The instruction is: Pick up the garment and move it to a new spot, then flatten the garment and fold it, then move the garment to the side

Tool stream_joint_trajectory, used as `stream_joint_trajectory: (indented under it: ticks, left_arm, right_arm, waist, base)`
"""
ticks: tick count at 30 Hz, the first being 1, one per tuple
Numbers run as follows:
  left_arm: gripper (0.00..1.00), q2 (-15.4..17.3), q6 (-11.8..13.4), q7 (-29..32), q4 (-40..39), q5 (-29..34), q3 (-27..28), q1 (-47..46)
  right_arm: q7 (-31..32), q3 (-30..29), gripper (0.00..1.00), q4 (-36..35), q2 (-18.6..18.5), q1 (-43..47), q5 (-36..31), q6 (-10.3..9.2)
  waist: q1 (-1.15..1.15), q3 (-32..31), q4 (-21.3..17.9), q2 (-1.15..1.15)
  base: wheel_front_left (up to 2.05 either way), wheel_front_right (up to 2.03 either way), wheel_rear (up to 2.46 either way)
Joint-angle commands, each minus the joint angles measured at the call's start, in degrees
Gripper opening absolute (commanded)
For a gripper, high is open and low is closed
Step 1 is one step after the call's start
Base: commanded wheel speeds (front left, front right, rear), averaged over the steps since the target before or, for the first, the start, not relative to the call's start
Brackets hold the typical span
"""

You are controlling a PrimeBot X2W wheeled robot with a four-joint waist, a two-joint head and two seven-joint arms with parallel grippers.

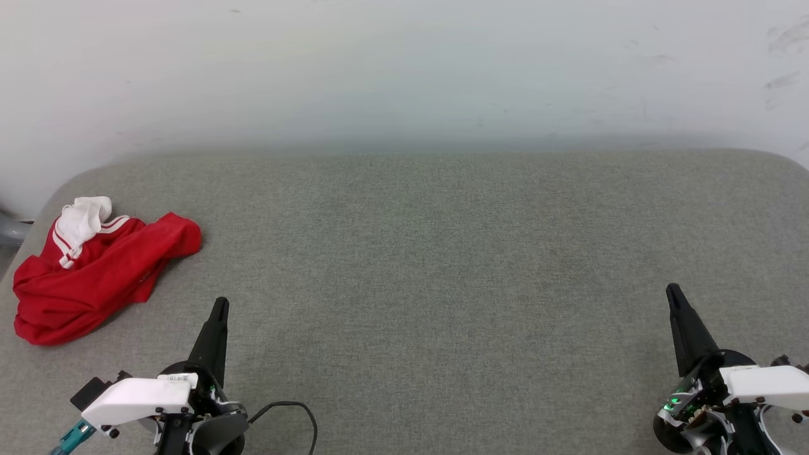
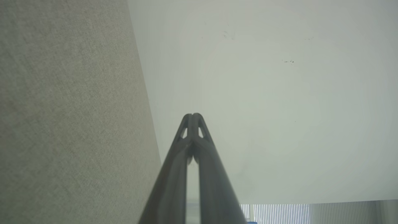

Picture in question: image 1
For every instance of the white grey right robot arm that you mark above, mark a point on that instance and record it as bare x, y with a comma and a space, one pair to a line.
752, 436

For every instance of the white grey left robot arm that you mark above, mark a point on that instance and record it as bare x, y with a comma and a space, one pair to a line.
215, 437

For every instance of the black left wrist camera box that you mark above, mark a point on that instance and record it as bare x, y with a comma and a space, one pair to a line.
95, 390

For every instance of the red and white t-shirt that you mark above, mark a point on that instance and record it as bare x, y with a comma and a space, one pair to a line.
88, 284

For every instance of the grey metal frame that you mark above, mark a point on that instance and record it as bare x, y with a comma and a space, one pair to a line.
11, 230

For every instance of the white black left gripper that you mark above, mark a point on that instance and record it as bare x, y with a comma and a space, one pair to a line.
139, 398

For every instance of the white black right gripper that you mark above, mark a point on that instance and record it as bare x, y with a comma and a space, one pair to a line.
765, 384

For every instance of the grey fabric sofa cushion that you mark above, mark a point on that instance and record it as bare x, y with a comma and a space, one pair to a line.
442, 284

